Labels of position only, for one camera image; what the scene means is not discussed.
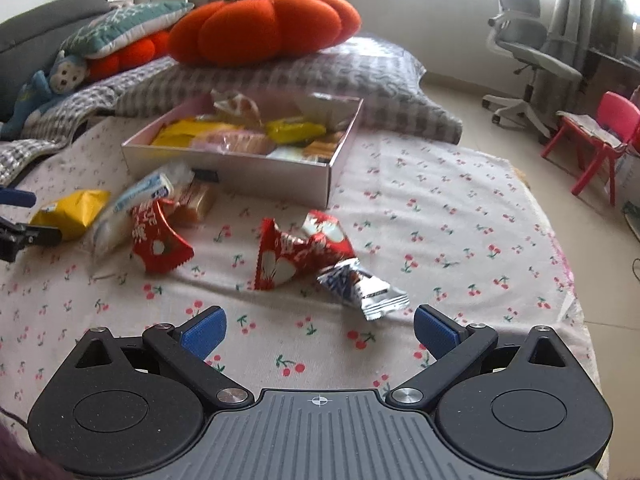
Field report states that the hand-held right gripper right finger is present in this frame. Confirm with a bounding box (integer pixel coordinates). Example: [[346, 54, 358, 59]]
[[385, 304, 568, 406]]

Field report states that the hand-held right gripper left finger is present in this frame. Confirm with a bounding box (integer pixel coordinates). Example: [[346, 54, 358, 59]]
[[75, 305, 253, 407]]

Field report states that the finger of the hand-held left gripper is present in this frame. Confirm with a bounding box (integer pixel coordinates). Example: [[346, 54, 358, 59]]
[[0, 217, 62, 261], [0, 187, 37, 207]]

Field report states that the yellow snack packet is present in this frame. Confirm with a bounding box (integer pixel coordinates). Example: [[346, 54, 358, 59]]
[[150, 119, 227, 149], [29, 189, 111, 242], [265, 117, 327, 144]]

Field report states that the red snack packet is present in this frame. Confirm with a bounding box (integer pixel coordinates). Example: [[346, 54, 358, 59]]
[[254, 211, 357, 292], [131, 199, 195, 275]]

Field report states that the brown bread packet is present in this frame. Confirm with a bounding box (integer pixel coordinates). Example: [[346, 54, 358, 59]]
[[172, 180, 218, 226]]

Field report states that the pink cardboard box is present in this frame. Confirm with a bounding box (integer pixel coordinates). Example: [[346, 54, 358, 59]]
[[121, 91, 364, 209]]

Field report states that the silver blue snack packet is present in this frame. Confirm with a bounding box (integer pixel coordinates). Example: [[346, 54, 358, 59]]
[[316, 257, 411, 322]]

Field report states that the grey checkered blanket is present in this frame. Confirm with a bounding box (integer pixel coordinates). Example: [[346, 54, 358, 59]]
[[0, 57, 176, 186]]

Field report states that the white blue snack packet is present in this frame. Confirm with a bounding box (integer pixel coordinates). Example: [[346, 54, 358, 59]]
[[90, 162, 194, 261]]

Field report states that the blue monkey plush toy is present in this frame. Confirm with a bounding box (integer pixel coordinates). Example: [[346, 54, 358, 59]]
[[0, 50, 89, 141]]

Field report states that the cherry print cloth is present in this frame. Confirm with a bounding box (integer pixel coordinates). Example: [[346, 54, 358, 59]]
[[0, 110, 601, 480]]

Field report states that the grey sofa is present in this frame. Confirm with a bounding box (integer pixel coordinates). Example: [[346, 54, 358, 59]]
[[0, 0, 112, 121]]

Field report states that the small orange pumpkin cushion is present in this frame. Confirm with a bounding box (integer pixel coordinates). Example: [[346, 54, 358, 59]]
[[89, 30, 173, 81]]

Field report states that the pink snack packet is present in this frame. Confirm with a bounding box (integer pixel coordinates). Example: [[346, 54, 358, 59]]
[[192, 129, 274, 154]]

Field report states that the green patterned pillow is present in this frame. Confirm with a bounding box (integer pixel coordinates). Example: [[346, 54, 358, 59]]
[[60, 1, 195, 59]]

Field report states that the orange biscuit packet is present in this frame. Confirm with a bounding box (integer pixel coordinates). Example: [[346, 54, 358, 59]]
[[300, 132, 347, 166]]

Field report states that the maroon fuzzy sleeve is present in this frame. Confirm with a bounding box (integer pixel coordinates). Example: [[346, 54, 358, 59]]
[[0, 421, 67, 480]]

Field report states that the white orange snack packet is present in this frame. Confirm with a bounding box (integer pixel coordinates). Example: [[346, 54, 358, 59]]
[[212, 89, 264, 126]]

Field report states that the white shopping bag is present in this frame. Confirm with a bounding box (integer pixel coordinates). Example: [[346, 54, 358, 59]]
[[612, 152, 640, 217]]

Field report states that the newspaper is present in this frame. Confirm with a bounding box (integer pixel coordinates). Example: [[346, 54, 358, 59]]
[[560, 112, 627, 150]]

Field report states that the grey checkered cushion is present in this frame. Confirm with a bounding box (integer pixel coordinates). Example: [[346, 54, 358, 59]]
[[115, 36, 463, 145]]

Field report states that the pink child chair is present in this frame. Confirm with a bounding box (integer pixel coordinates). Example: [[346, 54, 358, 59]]
[[542, 91, 640, 207]]

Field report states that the large orange pumpkin cushion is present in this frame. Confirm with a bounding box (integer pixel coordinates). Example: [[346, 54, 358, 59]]
[[167, 0, 362, 67]]

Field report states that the grey office chair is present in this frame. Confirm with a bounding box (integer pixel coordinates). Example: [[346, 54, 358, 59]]
[[482, 0, 584, 143]]

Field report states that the wooden desk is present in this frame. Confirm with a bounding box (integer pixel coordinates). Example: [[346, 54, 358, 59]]
[[585, 45, 640, 92]]

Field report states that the grey curtain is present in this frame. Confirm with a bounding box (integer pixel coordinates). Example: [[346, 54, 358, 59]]
[[547, 0, 616, 68]]

